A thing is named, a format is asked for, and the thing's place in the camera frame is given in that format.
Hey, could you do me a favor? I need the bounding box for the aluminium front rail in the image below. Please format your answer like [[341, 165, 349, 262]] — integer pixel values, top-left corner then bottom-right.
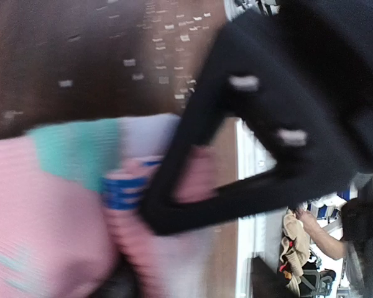
[[234, 119, 280, 298]]

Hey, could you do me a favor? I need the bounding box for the person forearm in background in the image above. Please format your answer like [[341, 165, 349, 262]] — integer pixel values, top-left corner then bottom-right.
[[295, 209, 347, 260]]

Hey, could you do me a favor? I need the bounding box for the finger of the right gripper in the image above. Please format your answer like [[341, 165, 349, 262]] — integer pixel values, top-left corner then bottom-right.
[[141, 7, 373, 235]]

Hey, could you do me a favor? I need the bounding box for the pink patterned sock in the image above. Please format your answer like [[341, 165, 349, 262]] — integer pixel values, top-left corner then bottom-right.
[[0, 114, 213, 297]]

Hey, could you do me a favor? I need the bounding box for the beige cloth bundle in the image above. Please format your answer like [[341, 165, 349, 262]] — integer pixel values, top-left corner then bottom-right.
[[278, 210, 310, 297]]

